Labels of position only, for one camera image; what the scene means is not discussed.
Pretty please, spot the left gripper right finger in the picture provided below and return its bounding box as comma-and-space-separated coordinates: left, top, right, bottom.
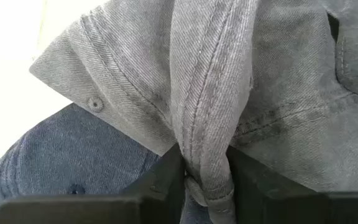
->
227, 145, 358, 224

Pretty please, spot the blue denim cap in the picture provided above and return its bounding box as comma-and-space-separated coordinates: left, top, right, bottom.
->
0, 102, 214, 224

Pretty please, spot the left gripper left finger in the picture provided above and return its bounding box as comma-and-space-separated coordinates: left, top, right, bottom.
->
0, 142, 186, 224

